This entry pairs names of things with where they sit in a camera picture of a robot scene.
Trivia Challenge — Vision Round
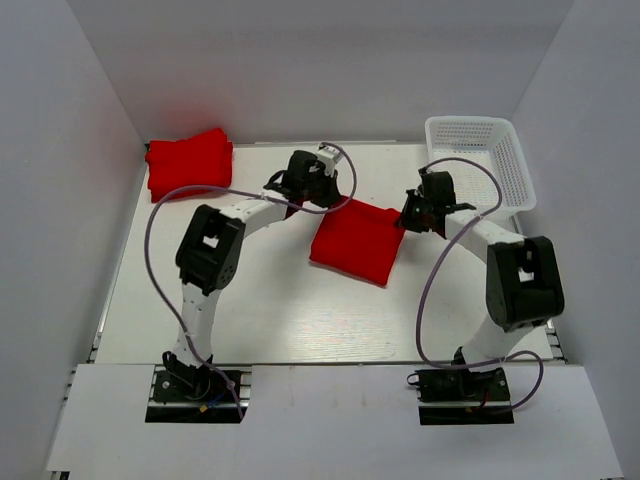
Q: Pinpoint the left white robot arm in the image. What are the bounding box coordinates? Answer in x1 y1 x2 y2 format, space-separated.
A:
163 143 349 399

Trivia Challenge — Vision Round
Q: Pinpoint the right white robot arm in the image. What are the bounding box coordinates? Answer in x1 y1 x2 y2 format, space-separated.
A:
397 168 565 399

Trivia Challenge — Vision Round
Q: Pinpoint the folded red t shirt stack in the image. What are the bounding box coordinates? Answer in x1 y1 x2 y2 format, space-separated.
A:
145 128 234 203

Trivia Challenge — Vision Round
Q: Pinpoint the white plastic basket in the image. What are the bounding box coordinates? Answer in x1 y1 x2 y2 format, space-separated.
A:
425 115 537 220

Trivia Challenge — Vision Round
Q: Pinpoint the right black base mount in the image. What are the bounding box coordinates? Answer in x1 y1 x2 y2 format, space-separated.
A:
407 368 514 426

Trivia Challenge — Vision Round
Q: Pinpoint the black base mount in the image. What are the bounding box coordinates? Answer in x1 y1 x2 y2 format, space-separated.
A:
145 367 242 425
407 368 514 426

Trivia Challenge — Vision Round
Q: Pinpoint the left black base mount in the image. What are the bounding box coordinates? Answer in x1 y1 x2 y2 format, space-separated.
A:
145 367 242 425

